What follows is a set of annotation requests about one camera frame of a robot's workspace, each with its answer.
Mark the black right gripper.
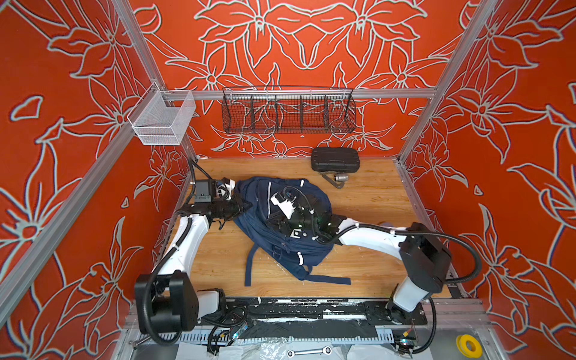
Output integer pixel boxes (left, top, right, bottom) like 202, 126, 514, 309
262, 207, 320, 237

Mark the navy blue student backpack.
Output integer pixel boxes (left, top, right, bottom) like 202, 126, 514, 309
234, 176, 351, 287

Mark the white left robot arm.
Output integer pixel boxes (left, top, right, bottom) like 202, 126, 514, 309
134, 178, 251, 346

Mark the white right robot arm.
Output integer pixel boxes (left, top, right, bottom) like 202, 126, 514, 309
271, 194, 482, 323

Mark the small metal cylinder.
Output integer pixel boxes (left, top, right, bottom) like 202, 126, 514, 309
334, 173, 349, 184

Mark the black plastic tool case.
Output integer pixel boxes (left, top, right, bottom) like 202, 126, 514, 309
310, 147, 360, 173

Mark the silver combination wrench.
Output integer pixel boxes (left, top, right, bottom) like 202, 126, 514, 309
286, 346, 332, 359

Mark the yellow tape roll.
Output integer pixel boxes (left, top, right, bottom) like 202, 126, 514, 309
456, 334, 483, 359

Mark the white wire wall basket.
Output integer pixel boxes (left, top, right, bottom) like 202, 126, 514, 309
127, 82, 197, 146

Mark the black wire wall basket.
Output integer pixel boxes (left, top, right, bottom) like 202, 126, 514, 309
221, 85, 357, 135

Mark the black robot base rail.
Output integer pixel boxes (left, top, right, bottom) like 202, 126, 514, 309
226, 297, 431, 326

